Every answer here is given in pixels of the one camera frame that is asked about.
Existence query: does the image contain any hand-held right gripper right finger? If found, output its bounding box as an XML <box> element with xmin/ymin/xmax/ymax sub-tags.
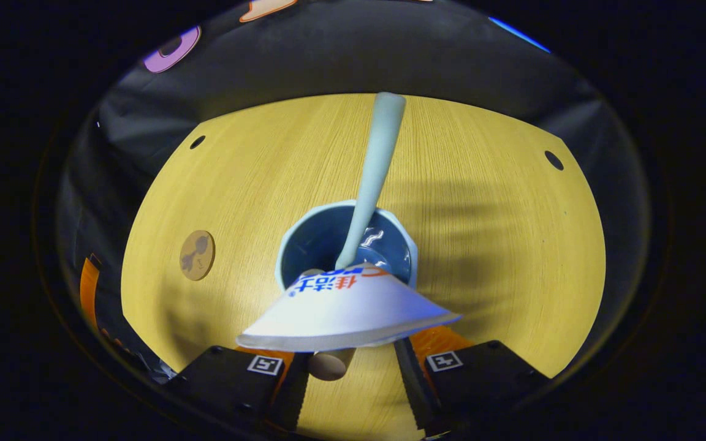
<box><xmin>393</xmin><ymin>326</ymin><xmax>553</xmax><ymax>439</ymax></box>

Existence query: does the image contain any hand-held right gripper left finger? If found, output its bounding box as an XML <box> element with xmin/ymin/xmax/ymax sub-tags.
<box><xmin>166</xmin><ymin>345</ymin><xmax>314</xmax><ymax>432</ymax></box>

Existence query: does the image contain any white toothpaste tube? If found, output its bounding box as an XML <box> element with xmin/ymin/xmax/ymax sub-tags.
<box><xmin>235</xmin><ymin>263</ymin><xmax>463</xmax><ymax>353</ymax></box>

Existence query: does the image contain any round cork coaster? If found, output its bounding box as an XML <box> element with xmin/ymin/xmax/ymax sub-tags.
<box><xmin>180</xmin><ymin>230</ymin><xmax>216</xmax><ymax>282</ymax></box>

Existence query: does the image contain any pale green cup wooden handle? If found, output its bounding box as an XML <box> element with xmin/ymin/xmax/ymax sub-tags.
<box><xmin>275</xmin><ymin>199</ymin><xmax>420</xmax><ymax>382</ymax></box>

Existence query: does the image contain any pale green toothbrush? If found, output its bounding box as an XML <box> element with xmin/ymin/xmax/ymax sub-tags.
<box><xmin>335</xmin><ymin>92</ymin><xmax>407</xmax><ymax>271</ymax></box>

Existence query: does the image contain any wooden desktop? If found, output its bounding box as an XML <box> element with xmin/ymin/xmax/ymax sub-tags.
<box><xmin>120</xmin><ymin>93</ymin><xmax>607</xmax><ymax>441</ymax></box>

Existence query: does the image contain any black backdrop cloth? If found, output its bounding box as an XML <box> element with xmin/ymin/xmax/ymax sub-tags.
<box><xmin>53</xmin><ymin>0</ymin><xmax>654</xmax><ymax>368</ymax></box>

